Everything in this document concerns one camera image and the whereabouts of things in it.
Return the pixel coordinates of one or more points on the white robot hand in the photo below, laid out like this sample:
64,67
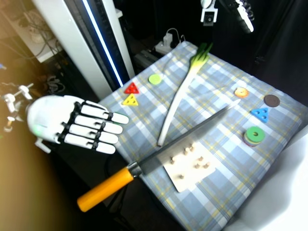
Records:
53,115
246,18

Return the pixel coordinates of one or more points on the toy leek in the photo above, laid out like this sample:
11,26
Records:
183,89

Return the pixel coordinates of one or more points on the white shelf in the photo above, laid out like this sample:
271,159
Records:
47,53

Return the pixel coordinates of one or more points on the yellow triangle block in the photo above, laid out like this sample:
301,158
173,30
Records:
125,103

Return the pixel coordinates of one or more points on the orange wooden gear disc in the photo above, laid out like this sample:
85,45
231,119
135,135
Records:
238,94

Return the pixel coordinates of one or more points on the red triangle block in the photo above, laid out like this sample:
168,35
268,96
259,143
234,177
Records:
126,91

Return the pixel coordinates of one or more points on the white plug adapter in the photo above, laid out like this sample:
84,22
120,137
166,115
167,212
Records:
168,38

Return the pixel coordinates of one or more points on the white column with blue light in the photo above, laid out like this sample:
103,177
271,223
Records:
72,36

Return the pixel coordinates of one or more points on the brown round cookie toy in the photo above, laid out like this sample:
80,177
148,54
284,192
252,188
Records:
272,100

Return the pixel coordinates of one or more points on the white power strip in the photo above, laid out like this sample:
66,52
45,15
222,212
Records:
161,47

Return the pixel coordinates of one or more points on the blue triangle block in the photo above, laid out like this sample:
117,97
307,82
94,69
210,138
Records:
255,112

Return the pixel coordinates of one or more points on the black box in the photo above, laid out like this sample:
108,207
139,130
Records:
144,59

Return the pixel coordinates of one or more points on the green round cookie toy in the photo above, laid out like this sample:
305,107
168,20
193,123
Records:
155,79

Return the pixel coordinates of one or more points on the wooden peg board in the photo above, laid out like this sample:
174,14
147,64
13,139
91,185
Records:
190,175

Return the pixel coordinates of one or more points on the blue plaid cloth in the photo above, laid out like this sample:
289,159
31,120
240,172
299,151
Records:
216,192

